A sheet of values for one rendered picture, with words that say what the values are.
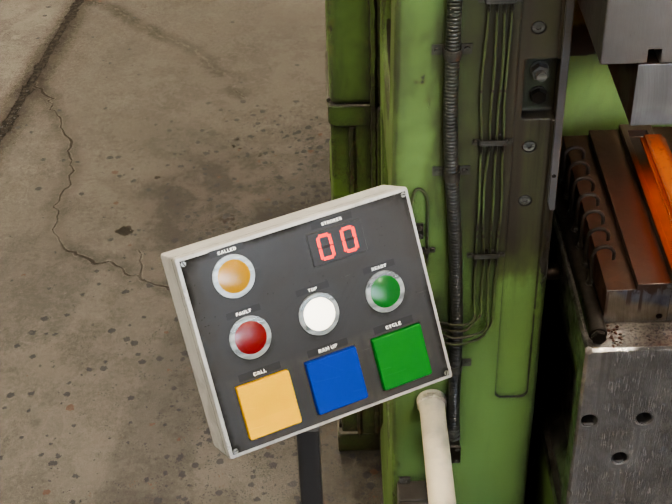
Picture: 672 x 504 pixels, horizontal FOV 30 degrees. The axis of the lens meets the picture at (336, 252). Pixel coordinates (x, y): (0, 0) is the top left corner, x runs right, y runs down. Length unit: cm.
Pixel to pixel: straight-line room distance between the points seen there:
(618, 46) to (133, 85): 289
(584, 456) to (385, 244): 56
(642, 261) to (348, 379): 52
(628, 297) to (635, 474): 34
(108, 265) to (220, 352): 195
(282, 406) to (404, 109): 48
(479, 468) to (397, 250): 75
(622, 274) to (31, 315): 193
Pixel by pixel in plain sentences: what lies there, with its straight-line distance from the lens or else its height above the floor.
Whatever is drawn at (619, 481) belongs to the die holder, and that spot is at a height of 62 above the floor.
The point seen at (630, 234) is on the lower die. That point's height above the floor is 99.
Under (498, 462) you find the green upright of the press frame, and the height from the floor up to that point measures 45.
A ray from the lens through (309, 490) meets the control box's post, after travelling 203.
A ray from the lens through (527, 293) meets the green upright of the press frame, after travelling 209.
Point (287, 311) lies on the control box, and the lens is 167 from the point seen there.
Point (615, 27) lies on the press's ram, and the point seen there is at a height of 142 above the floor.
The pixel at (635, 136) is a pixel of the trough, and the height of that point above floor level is 99.
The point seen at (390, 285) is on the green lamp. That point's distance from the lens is 172.
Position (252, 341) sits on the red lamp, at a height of 109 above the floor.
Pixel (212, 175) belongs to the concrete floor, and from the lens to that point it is 388.
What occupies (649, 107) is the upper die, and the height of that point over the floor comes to 130.
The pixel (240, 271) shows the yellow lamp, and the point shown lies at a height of 117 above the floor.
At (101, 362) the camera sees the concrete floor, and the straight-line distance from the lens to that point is 328.
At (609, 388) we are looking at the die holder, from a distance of 197.
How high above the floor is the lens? 220
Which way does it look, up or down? 38 degrees down
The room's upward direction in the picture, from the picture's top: 2 degrees counter-clockwise
